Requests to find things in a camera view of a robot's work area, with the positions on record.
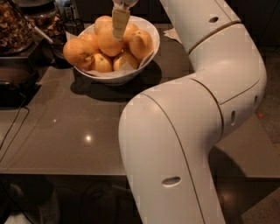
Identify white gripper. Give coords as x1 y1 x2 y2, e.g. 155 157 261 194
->
112 0 139 40

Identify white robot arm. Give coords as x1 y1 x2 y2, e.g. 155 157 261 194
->
119 0 267 224

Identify large left orange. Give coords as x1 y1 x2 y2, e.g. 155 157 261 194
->
63 38 95 68

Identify white ceramic bowl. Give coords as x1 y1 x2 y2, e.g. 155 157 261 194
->
66 15 161 87

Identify small dark bowl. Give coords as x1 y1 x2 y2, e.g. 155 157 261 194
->
51 35 72 69

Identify folded paper napkins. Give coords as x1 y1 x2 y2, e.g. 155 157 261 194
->
164 28 182 43

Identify glass jar of nuts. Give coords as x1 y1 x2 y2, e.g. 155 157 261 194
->
0 0 33 56

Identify black appliance on left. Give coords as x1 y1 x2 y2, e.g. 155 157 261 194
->
0 55 42 108

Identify black wire cup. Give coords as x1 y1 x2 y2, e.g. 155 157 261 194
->
63 18 84 36

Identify black power cable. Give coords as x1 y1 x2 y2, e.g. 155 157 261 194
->
0 81 31 163

